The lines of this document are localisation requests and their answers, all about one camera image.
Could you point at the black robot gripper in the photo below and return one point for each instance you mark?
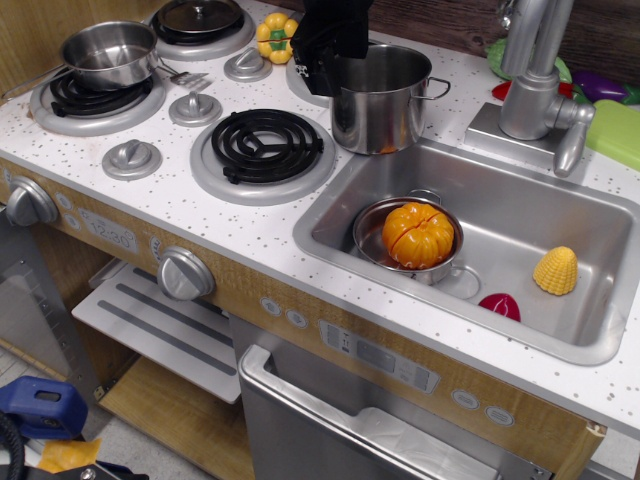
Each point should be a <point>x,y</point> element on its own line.
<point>327,31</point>

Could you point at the tall steel stock pot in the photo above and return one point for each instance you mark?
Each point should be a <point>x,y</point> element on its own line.
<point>381,104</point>

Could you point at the black pot lid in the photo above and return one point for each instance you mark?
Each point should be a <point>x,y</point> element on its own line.
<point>198,16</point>

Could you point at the small steel pot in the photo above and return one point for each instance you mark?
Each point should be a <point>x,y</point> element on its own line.
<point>367,235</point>

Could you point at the yellow toy bell pepper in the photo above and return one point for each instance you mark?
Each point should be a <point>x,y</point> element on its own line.
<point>273,37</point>

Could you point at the silver stovetop knob back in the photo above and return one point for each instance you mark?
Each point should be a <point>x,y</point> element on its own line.
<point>248,66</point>

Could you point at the silver stovetop knob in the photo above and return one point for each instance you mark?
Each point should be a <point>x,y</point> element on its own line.
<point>195,109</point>
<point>131,160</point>
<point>248,66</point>

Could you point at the front right black burner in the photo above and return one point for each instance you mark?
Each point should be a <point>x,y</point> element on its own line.
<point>263,146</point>

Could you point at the black burner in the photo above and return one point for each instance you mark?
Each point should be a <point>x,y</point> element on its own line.
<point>263,146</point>
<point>70,98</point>
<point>193,40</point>

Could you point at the silver stovetop knob middle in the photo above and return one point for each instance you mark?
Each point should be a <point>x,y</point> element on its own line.
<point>195,109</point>

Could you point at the back left black burner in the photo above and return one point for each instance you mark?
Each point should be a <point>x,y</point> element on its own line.
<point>193,40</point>

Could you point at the green toy vegetable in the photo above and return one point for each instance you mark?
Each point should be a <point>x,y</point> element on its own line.
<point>495,53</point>

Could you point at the red toy pepper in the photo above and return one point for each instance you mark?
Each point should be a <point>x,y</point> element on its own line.
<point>500,91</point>

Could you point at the silver toy faucet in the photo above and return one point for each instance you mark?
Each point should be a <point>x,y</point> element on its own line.
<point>535,123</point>

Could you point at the orange toy pumpkin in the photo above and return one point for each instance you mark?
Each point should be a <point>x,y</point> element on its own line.
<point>418,235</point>

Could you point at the silver stovetop knob front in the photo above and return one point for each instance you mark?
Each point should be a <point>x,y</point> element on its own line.
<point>131,160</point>

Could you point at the front left black burner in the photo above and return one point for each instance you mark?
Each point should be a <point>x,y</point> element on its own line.
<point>70,98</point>

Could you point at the purple toy eggplant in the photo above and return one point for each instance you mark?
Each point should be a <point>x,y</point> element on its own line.
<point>596,87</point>

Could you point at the silver oven knob right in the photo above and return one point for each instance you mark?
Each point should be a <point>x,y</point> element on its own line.
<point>182,276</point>

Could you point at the silver oven knob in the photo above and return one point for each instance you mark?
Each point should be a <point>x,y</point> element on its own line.
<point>182,276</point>
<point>29,203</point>

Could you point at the green plastic cutting board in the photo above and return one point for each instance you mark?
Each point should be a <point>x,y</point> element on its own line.
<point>614,132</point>

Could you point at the steel sink basin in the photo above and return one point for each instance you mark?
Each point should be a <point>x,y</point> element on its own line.
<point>510,217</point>

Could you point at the red toy fruit piece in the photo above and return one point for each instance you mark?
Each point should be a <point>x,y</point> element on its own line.
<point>502,304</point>

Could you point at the yellow toy corn piece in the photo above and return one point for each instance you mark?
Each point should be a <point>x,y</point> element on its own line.
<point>557,271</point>

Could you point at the white oven rack shelf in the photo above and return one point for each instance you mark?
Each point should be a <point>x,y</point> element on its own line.
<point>191,339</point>

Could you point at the silver oven knob left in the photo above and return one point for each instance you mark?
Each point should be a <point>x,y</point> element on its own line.
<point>29,203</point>

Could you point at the silver dishwasher door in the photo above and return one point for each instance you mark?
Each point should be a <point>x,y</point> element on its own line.
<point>308,419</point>

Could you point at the silver oven door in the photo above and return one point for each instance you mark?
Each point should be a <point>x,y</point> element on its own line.
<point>36,326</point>

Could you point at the blue clamp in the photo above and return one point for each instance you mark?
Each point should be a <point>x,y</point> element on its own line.
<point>44,409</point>

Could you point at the yellow cloth piece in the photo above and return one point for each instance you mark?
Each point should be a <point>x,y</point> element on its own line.
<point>64,455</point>

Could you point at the steel saucepan with handle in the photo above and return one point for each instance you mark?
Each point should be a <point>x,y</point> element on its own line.
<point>104,57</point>

